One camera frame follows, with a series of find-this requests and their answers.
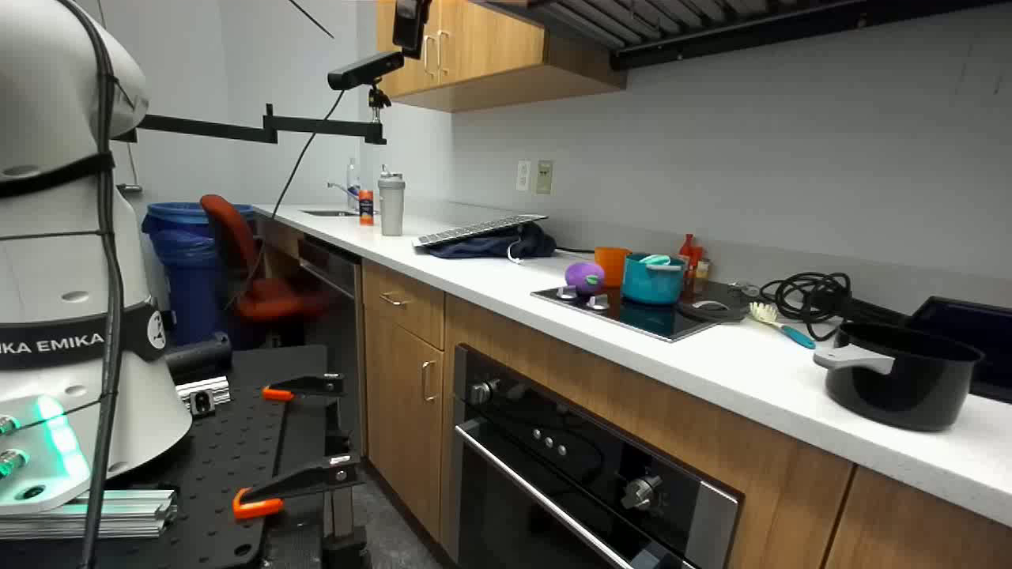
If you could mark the black perforated robot table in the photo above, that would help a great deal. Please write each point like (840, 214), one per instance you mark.
(224, 464)

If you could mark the small orange bottle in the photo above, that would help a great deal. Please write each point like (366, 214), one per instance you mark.
(363, 208)

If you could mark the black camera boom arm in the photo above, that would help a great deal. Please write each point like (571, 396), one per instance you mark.
(262, 128)

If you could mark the beige wall switch plate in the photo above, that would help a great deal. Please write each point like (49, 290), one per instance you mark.
(544, 176)

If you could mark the white wall outlet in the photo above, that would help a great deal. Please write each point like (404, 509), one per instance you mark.
(522, 176)

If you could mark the dark dishwasher front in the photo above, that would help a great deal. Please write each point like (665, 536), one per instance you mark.
(330, 269)

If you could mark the aluminium extrusion bar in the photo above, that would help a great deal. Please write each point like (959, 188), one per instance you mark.
(105, 509)

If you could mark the stainless steel tumbler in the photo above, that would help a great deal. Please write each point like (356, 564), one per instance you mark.
(389, 208)

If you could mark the black built-in oven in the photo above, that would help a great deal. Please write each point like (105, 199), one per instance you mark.
(571, 474)

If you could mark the silver closed laptop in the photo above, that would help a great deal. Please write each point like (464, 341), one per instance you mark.
(476, 227)

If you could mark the steel sink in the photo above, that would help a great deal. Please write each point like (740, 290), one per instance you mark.
(330, 214)

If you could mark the teal bowl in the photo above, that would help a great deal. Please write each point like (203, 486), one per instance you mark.
(652, 284)

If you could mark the red office chair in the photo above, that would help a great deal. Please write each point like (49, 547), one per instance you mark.
(268, 294)

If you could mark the blue plastic bin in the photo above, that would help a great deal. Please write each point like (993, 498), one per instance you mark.
(189, 274)

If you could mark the orange cup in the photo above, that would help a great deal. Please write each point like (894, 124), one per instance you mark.
(610, 265)

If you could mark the wooden drawer front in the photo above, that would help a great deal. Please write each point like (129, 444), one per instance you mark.
(404, 306)

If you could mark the chrome faucet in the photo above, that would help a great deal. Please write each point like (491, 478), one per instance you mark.
(346, 192)

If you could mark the black bar camera on boom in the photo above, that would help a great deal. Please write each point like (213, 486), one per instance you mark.
(363, 72)

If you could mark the dark blue bag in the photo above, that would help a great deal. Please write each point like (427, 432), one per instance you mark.
(494, 246)

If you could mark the stainless steel range hood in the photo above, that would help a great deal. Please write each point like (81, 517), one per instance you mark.
(737, 28)

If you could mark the purple round toy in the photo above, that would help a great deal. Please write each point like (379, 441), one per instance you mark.
(581, 277)

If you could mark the red bottle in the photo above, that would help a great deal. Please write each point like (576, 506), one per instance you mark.
(689, 257)

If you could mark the wooden cabinet door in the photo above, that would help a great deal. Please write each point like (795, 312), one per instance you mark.
(404, 432)
(919, 526)

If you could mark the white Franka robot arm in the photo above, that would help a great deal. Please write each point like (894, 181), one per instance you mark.
(58, 138)

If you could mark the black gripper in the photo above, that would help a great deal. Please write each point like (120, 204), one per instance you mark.
(412, 28)

